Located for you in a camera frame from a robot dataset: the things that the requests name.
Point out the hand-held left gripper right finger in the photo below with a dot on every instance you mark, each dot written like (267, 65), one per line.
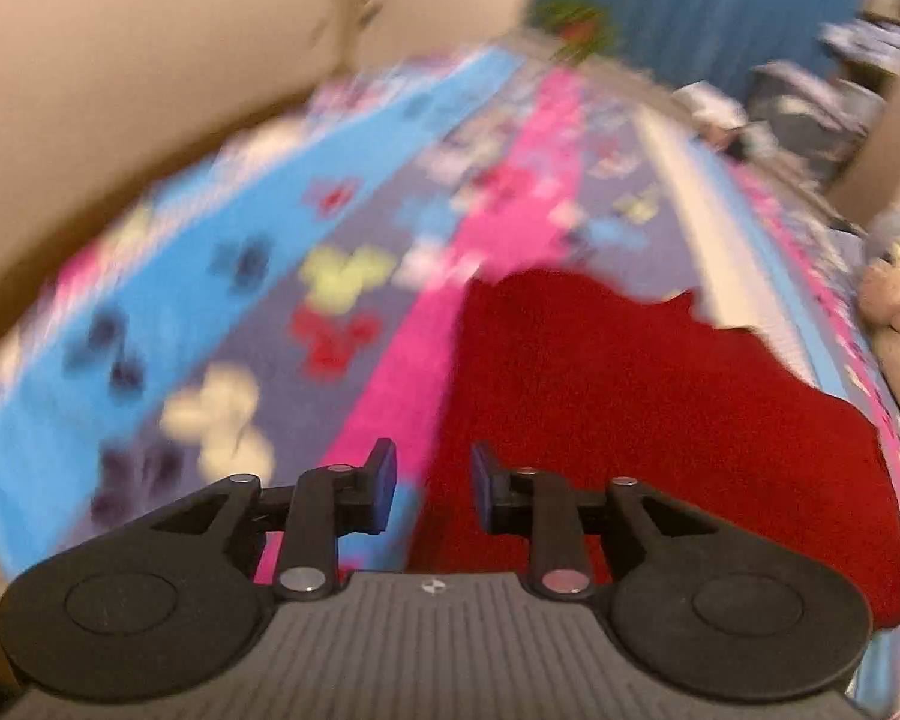
(484, 486)

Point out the white cloth pile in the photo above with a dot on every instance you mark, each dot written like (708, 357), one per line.
(712, 109)

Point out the potted green plant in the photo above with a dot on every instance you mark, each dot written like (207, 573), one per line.
(574, 22)

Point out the blue curtain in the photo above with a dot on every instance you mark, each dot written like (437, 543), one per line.
(705, 7)

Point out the red cloth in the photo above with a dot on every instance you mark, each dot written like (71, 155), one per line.
(645, 405)

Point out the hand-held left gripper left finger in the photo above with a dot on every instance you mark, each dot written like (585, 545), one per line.
(382, 486)

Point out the floral striped bed sheet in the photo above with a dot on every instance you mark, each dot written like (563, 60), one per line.
(217, 300)

